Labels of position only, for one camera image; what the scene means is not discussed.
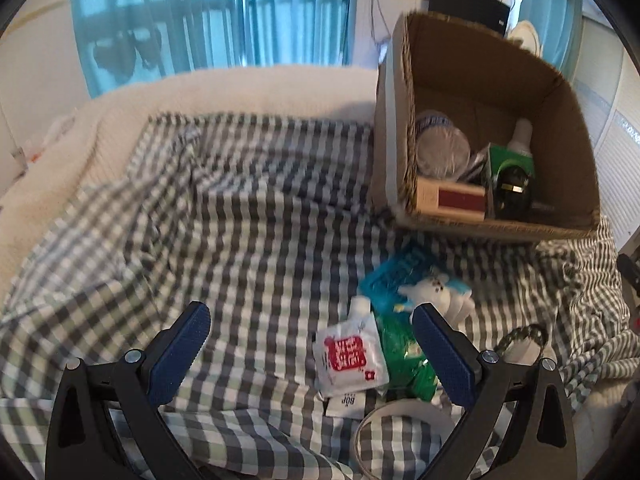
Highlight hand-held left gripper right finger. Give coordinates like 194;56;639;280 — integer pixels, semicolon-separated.
410;302;596;480

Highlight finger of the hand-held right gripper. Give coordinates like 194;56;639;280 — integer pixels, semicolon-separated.
616;254;640;293

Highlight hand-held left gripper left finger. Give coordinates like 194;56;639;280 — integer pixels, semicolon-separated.
45;301;211;480

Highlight green foil packet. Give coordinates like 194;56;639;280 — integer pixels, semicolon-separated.
375;310;441;403

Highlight white sachet with red label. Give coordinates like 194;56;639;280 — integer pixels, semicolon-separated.
314;295;391;403

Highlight black round container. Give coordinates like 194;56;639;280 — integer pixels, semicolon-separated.
492;165;558;221

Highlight red and cream medicine box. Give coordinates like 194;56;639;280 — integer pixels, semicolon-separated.
415;176;488;221

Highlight green medicine box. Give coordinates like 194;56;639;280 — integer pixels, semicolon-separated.
487;142;536;181

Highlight brown cardboard box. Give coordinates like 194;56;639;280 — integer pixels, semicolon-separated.
370;10;603;243

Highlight clear bottle with blue label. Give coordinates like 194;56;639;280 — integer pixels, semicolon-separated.
414;109;473;181

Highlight white plush toy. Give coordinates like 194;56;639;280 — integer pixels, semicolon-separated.
400;270;476;323

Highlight teal foil packet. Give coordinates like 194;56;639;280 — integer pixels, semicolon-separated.
357;242;473;311

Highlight small white tag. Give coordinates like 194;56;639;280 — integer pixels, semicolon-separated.
324;391;368;420

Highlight white slatted panel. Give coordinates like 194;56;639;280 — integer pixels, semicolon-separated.
570;10;640;261

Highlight grey checked cloth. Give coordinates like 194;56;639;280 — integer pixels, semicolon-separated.
0;112;633;480

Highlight white round fan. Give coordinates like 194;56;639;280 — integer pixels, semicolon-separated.
507;20;546;58

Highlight blue curtain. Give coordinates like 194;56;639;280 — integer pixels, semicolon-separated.
70;0;361;98
520;0;586;76

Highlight dark hanging garment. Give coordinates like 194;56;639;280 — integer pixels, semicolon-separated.
92;27;163;78

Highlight black monitor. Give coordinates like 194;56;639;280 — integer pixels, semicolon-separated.
427;0;512;38

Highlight braided rope loop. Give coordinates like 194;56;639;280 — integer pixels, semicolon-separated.
492;324;548;361

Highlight paper tape core ring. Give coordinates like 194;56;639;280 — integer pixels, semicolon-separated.
352;400;468;480

